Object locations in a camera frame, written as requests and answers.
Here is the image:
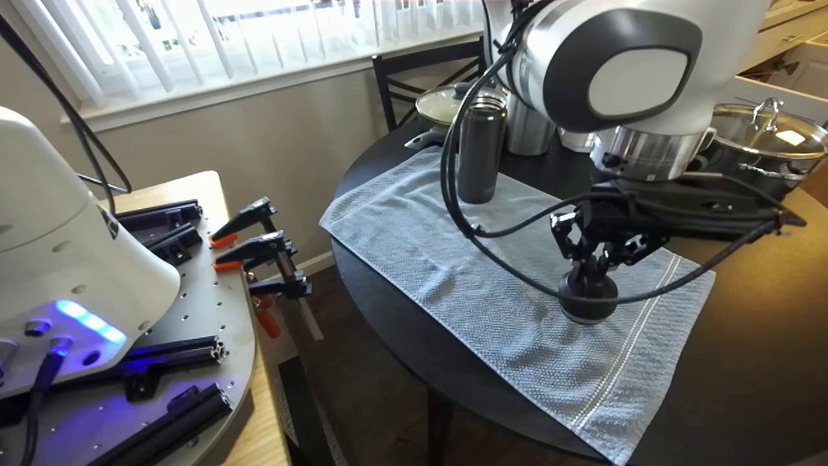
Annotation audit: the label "wooden board with clamps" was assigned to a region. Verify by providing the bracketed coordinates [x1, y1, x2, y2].
[0, 168, 294, 466]

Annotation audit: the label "black metal chair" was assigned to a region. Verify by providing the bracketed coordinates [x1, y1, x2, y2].
[373, 36, 485, 133]

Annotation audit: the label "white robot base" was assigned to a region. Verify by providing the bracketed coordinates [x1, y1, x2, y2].
[0, 109, 180, 400]

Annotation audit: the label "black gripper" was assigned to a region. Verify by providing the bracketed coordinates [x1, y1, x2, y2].
[549, 176, 805, 282]

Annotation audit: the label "steel utensil holder cup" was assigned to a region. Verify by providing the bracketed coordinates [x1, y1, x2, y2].
[508, 96, 557, 159]

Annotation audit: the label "black orange clamp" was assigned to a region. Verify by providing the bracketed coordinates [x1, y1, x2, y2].
[209, 197, 276, 252]
[212, 231, 324, 342]

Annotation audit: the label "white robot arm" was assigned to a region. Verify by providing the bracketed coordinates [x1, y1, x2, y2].
[481, 0, 792, 292]

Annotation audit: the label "black flask lid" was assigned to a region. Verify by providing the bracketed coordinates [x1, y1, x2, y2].
[558, 273, 618, 323]

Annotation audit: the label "white window blinds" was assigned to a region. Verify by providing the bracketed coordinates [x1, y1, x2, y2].
[3, 0, 485, 107]

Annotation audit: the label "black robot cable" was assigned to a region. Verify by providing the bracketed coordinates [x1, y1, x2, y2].
[437, 0, 786, 307]

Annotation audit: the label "pan with glass lid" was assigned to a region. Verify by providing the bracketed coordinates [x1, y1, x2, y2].
[403, 86, 466, 150]

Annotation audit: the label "light blue towel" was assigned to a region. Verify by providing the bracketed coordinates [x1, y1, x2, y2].
[322, 150, 714, 463]

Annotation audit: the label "grey metal flask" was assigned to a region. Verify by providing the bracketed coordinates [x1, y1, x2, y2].
[459, 92, 508, 206]

